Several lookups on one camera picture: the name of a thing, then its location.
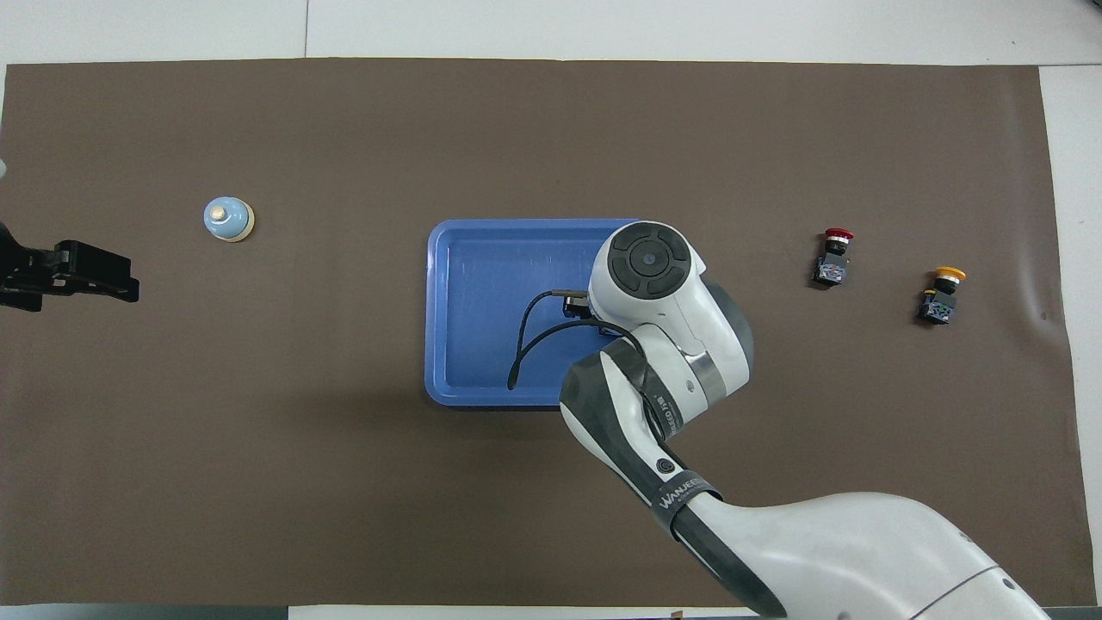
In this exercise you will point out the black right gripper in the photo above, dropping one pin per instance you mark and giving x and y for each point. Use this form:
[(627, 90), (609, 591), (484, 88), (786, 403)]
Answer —
[(578, 307)]

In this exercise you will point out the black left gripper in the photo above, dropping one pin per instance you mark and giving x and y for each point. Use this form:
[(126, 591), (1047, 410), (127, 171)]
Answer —
[(26, 271)]

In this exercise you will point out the light blue desk bell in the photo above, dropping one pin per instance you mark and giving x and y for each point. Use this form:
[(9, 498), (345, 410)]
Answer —
[(227, 220)]

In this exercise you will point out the red push button switch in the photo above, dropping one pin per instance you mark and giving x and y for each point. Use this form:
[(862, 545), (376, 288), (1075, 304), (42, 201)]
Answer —
[(832, 263)]

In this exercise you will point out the yellow push button switch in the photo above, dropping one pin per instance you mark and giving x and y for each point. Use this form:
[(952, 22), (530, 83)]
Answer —
[(940, 301)]

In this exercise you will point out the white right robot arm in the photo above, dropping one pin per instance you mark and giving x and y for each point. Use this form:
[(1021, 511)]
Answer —
[(818, 551)]

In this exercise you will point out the blue plastic tray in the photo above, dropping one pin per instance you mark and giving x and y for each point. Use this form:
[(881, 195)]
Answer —
[(482, 293)]

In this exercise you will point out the brown table mat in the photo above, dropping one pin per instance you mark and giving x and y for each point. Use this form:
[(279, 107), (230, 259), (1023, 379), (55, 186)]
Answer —
[(344, 499)]

